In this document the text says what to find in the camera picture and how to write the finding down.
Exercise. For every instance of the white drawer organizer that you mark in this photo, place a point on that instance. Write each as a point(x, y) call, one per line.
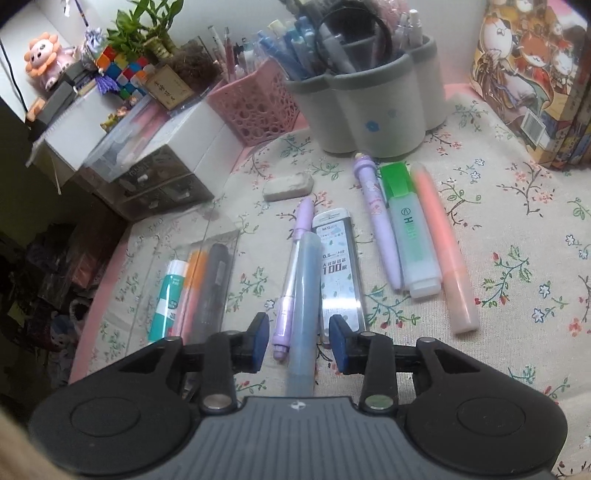
point(161, 194)

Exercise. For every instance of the purple mechanical pencil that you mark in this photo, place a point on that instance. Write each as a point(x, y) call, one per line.
point(288, 295)

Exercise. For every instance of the orange pink lion toy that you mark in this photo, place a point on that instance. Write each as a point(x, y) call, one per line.
point(44, 55)

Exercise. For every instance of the black marker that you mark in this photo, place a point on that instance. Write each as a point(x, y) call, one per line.
point(214, 277)

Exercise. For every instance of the illustrated spine book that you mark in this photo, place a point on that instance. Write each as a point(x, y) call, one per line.
point(572, 138)

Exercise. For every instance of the bunch of pencils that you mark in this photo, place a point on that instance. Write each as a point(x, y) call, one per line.
point(231, 60)

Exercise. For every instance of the bunch of pens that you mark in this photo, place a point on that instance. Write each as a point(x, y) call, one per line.
point(295, 50)

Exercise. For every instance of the blue plush doll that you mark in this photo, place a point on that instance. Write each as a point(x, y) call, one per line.
point(64, 332)

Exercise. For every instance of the clear lidded storage box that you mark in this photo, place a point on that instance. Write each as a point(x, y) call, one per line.
point(129, 147)

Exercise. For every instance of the glass vase brown label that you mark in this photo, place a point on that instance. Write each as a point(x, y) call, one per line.
point(173, 90)

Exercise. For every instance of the purple tassel pouch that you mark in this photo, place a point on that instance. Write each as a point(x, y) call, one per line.
point(94, 41)

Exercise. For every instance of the clear pencil lead case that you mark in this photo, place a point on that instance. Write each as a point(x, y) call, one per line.
point(337, 267)

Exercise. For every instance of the white storage box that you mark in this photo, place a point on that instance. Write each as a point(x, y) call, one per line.
point(78, 138)

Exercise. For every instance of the grey flower-shaped pen holder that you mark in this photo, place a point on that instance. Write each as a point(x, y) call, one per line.
point(369, 106)

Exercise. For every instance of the purple cartoon pen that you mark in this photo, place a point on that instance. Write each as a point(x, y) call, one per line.
point(381, 221)

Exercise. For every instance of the cartoon cover book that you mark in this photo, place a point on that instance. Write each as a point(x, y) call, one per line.
point(517, 55)

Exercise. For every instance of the black magnifying glass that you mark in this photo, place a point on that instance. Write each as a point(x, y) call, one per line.
point(364, 46)

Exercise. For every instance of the orange cap highlighter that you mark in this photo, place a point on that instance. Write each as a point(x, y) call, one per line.
point(194, 277)

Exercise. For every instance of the white eraser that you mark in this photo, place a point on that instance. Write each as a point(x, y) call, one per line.
point(288, 186)

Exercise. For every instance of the pink highlighter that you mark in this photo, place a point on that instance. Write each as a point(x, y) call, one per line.
point(443, 240)

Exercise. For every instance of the gold small figurine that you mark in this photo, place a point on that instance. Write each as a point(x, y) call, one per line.
point(111, 121)

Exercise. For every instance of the dark grey box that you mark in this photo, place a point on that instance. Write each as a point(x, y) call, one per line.
point(74, 74)

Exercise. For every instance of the colourful puzzle cube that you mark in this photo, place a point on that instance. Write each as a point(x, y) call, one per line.
point(122, 69)

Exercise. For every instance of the green cap highlighter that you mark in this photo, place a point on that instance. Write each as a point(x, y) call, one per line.
point(411, 230)

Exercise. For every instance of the green white glue stick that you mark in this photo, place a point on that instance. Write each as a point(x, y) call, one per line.
point(168, 295)

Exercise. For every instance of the black box orange label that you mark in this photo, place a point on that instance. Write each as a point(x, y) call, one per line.
point(55, 104)

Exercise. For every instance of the clear plastic pencil case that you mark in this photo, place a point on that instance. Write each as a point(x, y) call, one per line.
point(157, 258)

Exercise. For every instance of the green bamboo plant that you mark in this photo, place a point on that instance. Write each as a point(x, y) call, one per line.
point(138, 27)

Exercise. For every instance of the light blue pen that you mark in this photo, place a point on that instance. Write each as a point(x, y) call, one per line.
point(304, 286)

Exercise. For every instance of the pink perforated pen holder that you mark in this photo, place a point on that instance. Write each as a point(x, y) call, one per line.
point(249, 106)

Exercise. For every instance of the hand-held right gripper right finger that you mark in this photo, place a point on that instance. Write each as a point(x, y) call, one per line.
point(339, 346)

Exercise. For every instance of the floral tablecloth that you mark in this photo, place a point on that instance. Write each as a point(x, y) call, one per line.
point(508, 277)

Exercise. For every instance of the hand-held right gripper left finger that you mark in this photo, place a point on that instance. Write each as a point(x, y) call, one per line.
point(258, 341)

